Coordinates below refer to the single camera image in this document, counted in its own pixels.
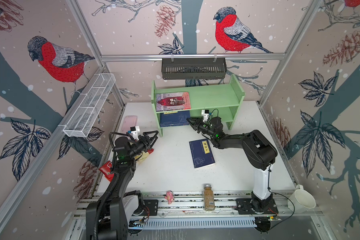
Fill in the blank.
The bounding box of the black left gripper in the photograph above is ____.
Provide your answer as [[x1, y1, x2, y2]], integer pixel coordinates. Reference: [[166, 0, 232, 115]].
[[128, 131, 158, 160]]

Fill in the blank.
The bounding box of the blue book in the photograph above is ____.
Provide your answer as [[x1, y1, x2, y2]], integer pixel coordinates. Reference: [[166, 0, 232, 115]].
[[160, 111, 191, 128], [189, 139, 215, 169]]

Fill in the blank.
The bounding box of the pink Hamlet book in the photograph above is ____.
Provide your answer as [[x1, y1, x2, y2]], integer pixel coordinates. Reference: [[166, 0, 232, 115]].
[[155, 92, 191, 112]]

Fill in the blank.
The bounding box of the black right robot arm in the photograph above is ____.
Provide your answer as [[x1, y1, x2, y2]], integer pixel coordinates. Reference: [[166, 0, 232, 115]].
[[187, 117, 278, 213]]

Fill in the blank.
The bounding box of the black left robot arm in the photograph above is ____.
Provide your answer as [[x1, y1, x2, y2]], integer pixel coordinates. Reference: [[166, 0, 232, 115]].
[[86, 131, 159, 240]]

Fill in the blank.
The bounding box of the pink case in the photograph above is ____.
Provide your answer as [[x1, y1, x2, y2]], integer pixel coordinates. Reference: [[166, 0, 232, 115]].
[[120, 116, 138, 134]]

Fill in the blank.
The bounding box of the green wooden shelf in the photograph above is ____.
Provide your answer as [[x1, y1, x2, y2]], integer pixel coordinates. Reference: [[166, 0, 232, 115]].
[[151, 75, 246, 136]]

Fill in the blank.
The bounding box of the black hanging basket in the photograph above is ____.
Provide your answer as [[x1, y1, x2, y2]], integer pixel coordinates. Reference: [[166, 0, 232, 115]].
[[162, 58, 227, 80]]

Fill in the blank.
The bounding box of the red snack bag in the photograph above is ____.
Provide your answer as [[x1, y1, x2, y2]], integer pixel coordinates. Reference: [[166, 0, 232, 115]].
[[100, 149, 154, 182]]

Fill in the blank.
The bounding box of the pink small toy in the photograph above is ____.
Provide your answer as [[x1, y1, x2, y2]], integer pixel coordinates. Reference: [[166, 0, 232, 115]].
[[165, 191, 174, 205]]

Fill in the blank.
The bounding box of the spice jar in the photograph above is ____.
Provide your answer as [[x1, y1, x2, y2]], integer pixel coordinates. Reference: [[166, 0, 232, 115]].
[[204, 184, 215, 211]]

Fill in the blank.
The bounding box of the white cup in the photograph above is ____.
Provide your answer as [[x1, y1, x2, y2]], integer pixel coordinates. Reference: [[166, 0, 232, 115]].
[[288, 185, 317, 214]]

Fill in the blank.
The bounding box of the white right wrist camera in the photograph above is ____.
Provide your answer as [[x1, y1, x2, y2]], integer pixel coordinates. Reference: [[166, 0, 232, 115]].
[[202, 110, 210, 123]]

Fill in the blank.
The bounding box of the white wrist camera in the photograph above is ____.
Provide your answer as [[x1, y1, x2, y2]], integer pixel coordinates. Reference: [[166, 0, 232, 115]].
[[202, 110, 210, 123], [128, 126, 140, 141]]

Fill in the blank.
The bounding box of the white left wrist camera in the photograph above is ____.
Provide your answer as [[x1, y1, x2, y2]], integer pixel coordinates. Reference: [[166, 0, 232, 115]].
[[128, 126, 140, 141]]

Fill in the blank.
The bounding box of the aluminium rail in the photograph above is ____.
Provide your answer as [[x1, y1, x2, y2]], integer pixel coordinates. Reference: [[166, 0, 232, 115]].
[[73, 191, 324, 219]]

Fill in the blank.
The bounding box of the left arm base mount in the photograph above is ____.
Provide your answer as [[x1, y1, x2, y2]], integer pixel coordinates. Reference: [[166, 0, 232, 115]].
[[122, 191, 159, 218]]

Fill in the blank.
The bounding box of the white wire mesh basket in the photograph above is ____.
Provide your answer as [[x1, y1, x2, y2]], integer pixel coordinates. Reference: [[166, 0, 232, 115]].
[[63, 73, 116, 138]]

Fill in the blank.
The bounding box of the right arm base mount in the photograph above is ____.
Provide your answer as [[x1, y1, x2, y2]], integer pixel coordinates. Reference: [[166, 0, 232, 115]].
[[235, 196, 279, 215]]

